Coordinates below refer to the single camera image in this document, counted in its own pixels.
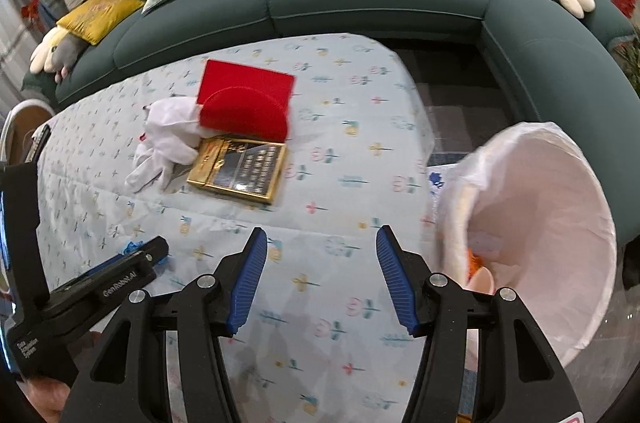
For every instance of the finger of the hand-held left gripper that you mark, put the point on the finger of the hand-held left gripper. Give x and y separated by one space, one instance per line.
107 265
157 250

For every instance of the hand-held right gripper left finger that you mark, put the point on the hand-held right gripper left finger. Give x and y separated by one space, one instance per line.
245 283

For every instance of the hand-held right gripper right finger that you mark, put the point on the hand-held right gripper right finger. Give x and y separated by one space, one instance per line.
397 283

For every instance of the blue plastic scrap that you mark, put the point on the blue plastic scrap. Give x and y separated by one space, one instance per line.
131 247

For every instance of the bin with white liner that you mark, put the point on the bin with white liner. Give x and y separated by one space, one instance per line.
550 228

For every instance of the person's left hand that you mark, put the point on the person's left hand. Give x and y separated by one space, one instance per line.
47 398

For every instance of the gold framed box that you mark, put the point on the gold framed box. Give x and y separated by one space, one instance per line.
245 173

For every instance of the blue floral printed box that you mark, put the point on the blue floral printed box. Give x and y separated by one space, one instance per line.
437 178

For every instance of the white gloves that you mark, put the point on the white gloves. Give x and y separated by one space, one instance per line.
167 138

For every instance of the floral light blue tablecloth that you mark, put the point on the floral light blue tablecloth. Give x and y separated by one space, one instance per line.
325 183

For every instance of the black remote control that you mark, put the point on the black remote control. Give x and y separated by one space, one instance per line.
37 143

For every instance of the red box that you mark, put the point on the red box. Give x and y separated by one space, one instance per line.
240 113

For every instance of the grey plush toy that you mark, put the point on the grey plush toy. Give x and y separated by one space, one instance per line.
68 55

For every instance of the small white daisy plush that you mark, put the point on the small white daisy plush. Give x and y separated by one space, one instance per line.
42 53

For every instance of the small yellow embroidered cushion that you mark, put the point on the small yellow embroidered cushion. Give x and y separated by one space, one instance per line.
97 15

